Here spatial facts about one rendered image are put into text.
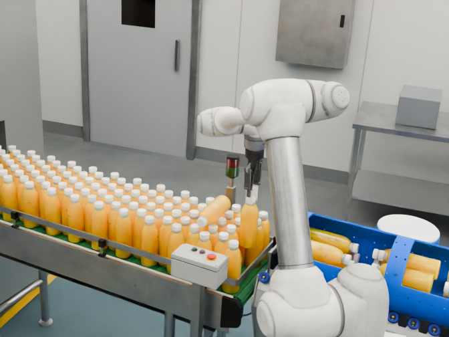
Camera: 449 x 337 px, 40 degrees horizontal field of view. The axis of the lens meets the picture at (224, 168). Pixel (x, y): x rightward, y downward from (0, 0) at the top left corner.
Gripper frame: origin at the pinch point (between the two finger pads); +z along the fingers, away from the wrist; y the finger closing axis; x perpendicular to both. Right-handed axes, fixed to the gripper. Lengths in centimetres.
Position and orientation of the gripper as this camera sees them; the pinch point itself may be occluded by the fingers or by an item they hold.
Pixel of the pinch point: (251, 194)
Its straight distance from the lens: 255.3
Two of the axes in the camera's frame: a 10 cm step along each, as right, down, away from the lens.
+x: -8.9, -2.1, 4.1
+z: -0.4, 9.2, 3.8
